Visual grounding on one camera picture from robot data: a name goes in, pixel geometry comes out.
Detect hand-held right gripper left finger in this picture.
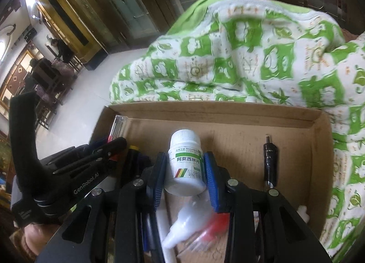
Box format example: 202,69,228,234
36,152,168,263

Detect white dropper bottle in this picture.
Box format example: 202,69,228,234
162,199,211,249

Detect green white printed blanket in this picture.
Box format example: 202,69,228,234
110,0,365,263

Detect blue pen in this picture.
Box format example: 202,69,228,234
141,213,154,252

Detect red and clear plastic tool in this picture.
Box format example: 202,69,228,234
188,212,230,255

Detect yellow wooden cabinet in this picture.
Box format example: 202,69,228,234
29,0,109,71

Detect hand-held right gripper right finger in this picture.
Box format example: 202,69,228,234
204,152,333,263

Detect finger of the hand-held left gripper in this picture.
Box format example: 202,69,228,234
73,137,128,162
51,153,120,178

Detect wooden glass-panel doors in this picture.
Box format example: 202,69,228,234
51,0,365,52

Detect shallow cardboard tray box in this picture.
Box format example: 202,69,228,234
93,103,334,263

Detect person's left hand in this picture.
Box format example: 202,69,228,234
10,221,62,263

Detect black marker with yellow ends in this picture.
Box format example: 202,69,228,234
127,145,151,184

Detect dark wooden chairs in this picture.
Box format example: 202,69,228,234
17,60,83,131

